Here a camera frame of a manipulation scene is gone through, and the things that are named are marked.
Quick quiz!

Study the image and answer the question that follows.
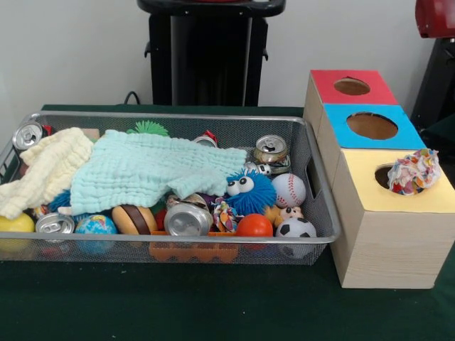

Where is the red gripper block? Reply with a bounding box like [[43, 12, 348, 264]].
[[414, 0, 455, 39]]

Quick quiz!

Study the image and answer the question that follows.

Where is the orange ball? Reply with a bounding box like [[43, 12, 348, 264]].
[[236, 213, 274, 251]]

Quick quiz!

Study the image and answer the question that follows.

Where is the globe print ball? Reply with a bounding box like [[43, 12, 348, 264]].
[[75, 214, 119, 256]]

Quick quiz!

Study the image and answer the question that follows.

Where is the black and white soccer ball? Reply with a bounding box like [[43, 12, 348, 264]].
[[275, 217, 318, 259]]

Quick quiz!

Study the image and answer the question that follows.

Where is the shallow metal mesh bin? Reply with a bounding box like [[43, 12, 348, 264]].
[[0, 110, 342, 266]]

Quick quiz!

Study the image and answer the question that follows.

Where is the toy hamburger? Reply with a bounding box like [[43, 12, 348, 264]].
[[112, 204, 159, 236]]

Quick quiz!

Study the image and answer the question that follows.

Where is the wooden box with three holes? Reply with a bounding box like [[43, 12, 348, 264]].
[[303, 69, 455, 289]]

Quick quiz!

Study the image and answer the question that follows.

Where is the white baseball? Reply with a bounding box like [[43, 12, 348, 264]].
[[272, 173, 307, 209]]

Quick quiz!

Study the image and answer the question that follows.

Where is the dark green tablecloth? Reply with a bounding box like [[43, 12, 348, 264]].
[[0, 103, 455, 341], [419, 115, 455, 168]]

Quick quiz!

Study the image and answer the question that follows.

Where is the crushed silver can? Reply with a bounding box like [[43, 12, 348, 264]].
[[164, 202, 214, 237]]

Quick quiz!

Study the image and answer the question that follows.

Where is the colourful paper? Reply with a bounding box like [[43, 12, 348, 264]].
[[387, 148, 444, 195]]

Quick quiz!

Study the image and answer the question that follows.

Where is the gold drink can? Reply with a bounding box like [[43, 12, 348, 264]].
[[252, 134, 289, 165]]

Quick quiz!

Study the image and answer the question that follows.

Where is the cream muslin cloth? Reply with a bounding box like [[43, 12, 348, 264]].
[[0, 126, 95, 220]]

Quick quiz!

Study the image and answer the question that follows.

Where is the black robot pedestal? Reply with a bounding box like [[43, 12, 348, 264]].
[[136, 0, 287, 107]]

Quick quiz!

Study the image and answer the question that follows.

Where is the light blue muslin cloth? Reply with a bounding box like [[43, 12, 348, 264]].
[[69, 129, 249, 217]]

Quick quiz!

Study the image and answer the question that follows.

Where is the blue fuzzy toy with eyes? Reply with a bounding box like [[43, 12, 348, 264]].
[[226, 168, 278, 217]]

